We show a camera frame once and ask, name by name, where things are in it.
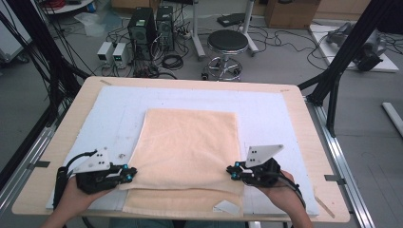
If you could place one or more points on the cream towel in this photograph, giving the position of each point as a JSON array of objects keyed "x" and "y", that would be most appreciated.
[{"x": 190, "y": 142}]

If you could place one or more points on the person's left hand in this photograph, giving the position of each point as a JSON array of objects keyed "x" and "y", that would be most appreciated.
[{"x": 76, "y": 202}]

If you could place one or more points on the aluminium frame rail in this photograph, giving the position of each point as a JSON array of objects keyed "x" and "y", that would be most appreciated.
[
  {"x": 337, "y": 158},
  {"x": 41, "y": 144}
]

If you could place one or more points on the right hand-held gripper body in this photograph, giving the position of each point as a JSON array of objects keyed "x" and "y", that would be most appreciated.
[{"x": 263, "y": 174}]

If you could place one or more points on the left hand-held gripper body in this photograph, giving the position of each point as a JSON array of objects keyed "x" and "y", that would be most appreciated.
[{"x": 95, "y": 177}]

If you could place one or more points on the white stand leg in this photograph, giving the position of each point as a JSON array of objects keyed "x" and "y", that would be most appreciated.
[
  {"x": 248, "y": 31},
  {"x": 197, "y": 38}
]

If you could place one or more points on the white foam mat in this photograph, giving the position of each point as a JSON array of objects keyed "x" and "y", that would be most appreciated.
[{"x": 196, "y": 98}]

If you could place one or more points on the white power supply box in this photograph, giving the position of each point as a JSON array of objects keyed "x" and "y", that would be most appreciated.
[
  {"x": 104, "y": 52},
  {"x": 120, "y": 53}
]

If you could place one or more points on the thin wooden strip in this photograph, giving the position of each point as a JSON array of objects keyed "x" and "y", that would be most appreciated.
[{"x": 324, "y": 207}]

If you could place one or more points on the grey and black machine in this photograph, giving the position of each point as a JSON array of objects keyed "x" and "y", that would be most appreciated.
[{"x": 369, "y": 50}]

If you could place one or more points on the white round table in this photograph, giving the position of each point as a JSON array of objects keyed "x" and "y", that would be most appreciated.
[{"x": 72, "y": 8}]

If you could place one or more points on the clear plastic sheet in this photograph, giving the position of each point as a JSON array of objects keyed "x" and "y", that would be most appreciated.
[{"x": 95, "y": 23}]

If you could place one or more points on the black round stool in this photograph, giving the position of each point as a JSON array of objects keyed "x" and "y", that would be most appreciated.
[{"x": 227, "y": 40}]

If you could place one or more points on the white tube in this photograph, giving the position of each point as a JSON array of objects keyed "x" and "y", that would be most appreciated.
[{"x": 393, "y": 117}]

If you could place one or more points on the black table clamp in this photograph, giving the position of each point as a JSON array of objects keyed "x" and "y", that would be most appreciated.
[
  {"x": 334, "y": 179},
  {"x": 38, "y": 164}
]

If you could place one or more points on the cardboard box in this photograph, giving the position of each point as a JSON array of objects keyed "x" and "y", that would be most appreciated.
[{"x": 291, "y": 14}]

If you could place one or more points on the person's right hand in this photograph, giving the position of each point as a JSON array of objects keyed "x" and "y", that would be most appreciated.
[{"x": 286, "y": 199}]

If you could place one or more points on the black computer tower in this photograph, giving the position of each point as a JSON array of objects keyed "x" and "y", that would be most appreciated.
[
  {"x": 164, "y": 28},
  {"x": 141, "y": 31}
]

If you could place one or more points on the black metal stand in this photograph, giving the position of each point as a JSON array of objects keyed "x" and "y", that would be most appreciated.
[
  {"x": 355, "y": 41},
  {"x": 38, "y": 38}
]

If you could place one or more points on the black flat device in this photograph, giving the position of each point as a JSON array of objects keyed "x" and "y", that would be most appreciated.
[{"x": 229, "y": 19}]

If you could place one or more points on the white base board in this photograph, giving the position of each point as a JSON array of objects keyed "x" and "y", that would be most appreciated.
[{"x": 389, "y": 65}]

